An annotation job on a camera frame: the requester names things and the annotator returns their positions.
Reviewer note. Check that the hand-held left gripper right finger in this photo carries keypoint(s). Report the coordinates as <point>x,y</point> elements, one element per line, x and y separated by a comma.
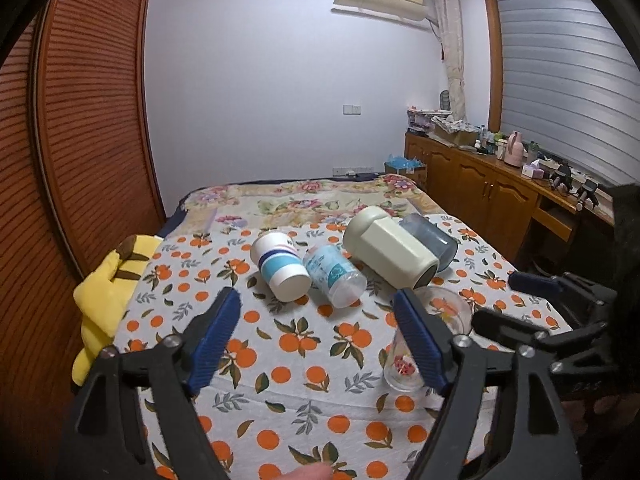
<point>421,347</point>

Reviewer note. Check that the cream lidded cup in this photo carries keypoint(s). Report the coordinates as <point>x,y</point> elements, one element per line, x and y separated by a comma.
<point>387,250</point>

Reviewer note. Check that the wooden louvred wardrobe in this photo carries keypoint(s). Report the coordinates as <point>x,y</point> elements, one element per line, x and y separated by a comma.
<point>90,110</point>

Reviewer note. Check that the person's left hand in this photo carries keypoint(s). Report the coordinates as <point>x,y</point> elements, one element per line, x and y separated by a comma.
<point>306,473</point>

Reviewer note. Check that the white cup blue stripes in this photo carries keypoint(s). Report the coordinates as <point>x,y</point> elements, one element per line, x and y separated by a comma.
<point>281,270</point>

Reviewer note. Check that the black clamp tool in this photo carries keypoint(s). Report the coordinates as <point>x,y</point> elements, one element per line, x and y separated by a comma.
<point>589,194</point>
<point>562,175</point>

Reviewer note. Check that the wooden sideboard cabinet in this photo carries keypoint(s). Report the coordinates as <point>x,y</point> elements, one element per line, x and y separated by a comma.
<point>480,185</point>

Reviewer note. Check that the grey window blind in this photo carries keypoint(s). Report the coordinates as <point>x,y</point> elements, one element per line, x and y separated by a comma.
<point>565,75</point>

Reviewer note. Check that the pink thermos jug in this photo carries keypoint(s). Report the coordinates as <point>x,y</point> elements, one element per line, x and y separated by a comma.
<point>514,149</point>

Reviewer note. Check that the orange fruit print bedsheet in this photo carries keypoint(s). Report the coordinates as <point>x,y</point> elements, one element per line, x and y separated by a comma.
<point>300,360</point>

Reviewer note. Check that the yellow plush toy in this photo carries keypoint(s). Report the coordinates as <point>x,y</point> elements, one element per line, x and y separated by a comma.
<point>107,305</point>

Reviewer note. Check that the small grey fan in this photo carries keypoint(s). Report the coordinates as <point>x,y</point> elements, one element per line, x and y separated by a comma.
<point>444,100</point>

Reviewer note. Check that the cream curtain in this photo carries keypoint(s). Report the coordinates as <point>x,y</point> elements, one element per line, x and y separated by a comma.
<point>450,50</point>

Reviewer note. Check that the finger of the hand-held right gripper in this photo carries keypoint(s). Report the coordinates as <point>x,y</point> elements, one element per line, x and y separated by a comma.
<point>505,325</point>
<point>535,285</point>

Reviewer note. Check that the clear plastic cup blue print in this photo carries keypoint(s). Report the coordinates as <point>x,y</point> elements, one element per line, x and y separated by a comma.
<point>335,275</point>

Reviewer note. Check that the cardboard box with blue bags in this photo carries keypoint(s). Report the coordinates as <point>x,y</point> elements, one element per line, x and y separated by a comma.
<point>405,167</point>

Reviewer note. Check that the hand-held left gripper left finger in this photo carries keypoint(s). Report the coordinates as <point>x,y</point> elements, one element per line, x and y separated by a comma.
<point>215,342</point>

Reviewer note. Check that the white wall switch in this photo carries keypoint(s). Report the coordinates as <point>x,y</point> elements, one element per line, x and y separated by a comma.
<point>352,109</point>

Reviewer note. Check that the open cardboard box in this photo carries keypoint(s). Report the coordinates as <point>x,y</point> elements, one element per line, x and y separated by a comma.
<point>457,132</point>

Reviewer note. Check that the floral quilt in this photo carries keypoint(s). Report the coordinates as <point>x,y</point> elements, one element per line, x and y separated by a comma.
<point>300,204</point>

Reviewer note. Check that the grey translucent cup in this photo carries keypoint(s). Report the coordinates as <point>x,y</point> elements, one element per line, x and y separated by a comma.
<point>432,240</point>

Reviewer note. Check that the pink tissue box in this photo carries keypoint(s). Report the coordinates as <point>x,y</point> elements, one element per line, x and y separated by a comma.
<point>533,170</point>

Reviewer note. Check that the clear glass cup flower print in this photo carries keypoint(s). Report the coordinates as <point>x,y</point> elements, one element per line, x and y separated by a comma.
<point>450,310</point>

